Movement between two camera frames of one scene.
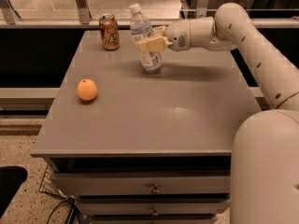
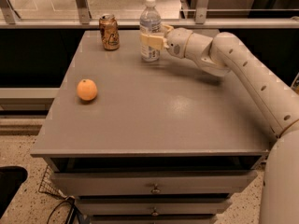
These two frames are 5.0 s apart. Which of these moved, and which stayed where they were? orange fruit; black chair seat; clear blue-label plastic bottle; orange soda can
Moved: clear blue-label plastic bottle
Stayed: orange fruit; black chair seat; orange soda can
